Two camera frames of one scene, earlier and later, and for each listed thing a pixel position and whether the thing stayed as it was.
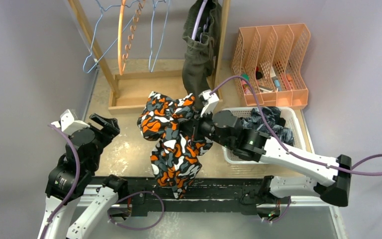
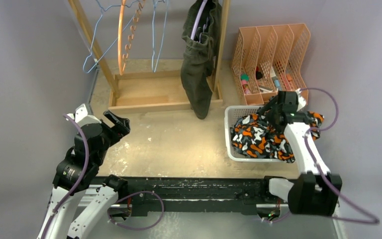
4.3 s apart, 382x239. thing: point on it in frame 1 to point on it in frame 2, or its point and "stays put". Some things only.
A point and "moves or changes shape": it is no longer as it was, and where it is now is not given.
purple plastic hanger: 203,6 stays put
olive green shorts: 199,55 stays put
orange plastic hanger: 122,59 stays put
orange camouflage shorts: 175,162 moves or changes shape
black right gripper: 194,126 to 274,103
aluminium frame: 300,220 stays put
